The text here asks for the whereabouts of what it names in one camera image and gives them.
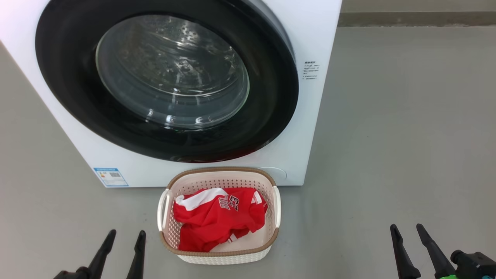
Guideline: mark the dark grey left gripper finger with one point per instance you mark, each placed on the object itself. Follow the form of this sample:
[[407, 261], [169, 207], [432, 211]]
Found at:
[[102, 255], [137, 259]]

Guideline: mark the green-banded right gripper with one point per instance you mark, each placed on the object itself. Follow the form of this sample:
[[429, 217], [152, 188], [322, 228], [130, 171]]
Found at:
[[447, 277]]

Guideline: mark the red basketball jersey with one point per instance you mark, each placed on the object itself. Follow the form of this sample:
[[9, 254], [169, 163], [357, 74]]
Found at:
[[217, 224]]

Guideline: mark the black round glass washer door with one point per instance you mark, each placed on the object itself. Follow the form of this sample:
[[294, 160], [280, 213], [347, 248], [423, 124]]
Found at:
[[58, 77]]

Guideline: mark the cream perforated laundry basket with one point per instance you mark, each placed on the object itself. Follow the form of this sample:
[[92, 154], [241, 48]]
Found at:
[[224, 259]]

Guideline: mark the white front-load washing machine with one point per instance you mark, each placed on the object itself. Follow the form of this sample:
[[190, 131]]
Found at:
[[302, 155]]

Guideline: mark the blue energy label sticker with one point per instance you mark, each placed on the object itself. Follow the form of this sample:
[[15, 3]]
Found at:
[[111, 177]]

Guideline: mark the printed text label sticker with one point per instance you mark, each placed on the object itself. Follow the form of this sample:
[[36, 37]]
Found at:
[[311, 70]]

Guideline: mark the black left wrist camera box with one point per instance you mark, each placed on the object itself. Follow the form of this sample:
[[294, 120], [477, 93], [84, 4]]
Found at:
[[73, 274]]

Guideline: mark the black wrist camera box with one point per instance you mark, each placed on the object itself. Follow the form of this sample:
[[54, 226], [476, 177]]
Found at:
[[474, 265], [73, 274]]

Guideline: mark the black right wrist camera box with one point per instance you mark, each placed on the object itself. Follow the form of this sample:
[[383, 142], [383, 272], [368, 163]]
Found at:
[[474, 265]]

